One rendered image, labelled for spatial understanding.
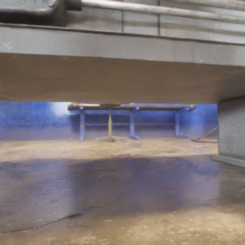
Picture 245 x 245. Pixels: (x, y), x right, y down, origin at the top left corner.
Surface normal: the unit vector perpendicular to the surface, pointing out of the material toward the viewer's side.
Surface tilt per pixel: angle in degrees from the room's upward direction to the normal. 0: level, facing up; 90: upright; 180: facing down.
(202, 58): 90
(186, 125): 90
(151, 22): 90
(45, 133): 90
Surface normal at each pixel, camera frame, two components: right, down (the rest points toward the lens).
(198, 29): 0.18, -0.03
